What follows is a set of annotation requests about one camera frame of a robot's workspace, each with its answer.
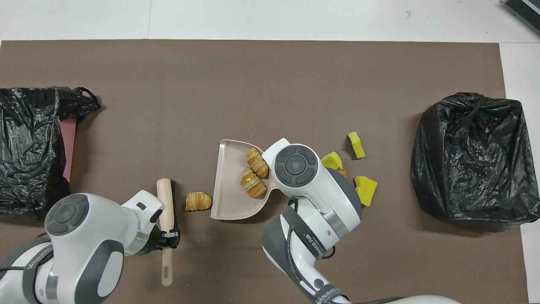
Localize croissant piece with pale end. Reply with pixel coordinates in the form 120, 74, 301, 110
185, 192, 212, 212

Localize yellow wedge sponge piece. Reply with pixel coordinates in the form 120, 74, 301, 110
321, 151, 343, 170

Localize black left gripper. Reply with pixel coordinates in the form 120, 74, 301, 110
146, 228, 181, 254

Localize black trash bag, tied knot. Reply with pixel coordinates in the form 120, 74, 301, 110
411, 92, 540, 233

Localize yellow notched sponge piece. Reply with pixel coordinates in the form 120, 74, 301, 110
354, 176, 378, 207

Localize brown paper table mat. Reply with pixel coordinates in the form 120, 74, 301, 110
0, 39, 530, 304

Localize beige plastic dustpan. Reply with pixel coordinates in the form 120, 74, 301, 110
210, 139, 279, 221

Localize yellow sponge with green side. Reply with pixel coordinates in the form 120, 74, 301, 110
346, 131, 366, 160

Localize beige hand brush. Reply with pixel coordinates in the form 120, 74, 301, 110
156, 178, 177, 287

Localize dark ribbed object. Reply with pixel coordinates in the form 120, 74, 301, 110
502, 0, 540, 36

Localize pink bin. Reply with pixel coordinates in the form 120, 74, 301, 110
62, 119, 77, 183

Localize black trash bag over pink bin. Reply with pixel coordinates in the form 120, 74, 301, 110
0, 87, 102, 220

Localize striped croissant piece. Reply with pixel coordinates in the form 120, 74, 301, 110
246, 147, 270, 179

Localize pale bread chunk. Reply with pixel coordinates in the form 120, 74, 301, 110
240, 167, 268, 198

